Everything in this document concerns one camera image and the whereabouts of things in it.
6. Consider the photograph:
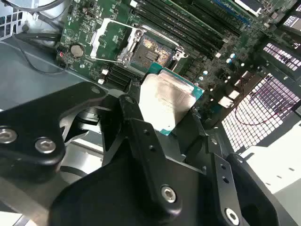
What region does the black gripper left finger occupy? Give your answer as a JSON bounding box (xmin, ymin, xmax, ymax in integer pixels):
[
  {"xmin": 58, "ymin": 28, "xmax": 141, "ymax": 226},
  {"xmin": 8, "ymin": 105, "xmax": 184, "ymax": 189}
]
[{"xmin": 0, "ymin": 81, "xmax": 183, "ymax": 217}]

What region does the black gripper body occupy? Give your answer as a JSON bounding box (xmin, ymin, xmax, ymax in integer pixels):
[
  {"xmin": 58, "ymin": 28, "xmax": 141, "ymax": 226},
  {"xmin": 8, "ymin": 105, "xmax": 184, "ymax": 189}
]
[{"xmin": 48, "ymin": 137, "xmax": 219, "ymax": 226}]

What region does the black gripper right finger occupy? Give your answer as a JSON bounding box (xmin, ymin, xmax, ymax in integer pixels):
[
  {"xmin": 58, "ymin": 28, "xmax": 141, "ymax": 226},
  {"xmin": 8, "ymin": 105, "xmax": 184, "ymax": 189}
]
[{"xmin": 173, "ymin": 108, "xmax": 299, "ymax": 226}]

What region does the metal socket cover frame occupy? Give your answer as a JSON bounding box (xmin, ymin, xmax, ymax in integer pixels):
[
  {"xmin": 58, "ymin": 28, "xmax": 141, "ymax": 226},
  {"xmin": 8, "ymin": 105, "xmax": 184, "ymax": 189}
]
[{"xmin": 90, "ymin": 18, "xmax": 145, "ymax": 65}]

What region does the silver CPU with green edge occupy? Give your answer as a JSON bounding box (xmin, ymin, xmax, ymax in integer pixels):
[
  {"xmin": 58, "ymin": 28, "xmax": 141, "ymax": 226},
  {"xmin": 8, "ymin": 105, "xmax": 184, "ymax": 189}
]
[{"xmin": 137, "ymin": 62, "xmax": 205, "ymax": 137}]

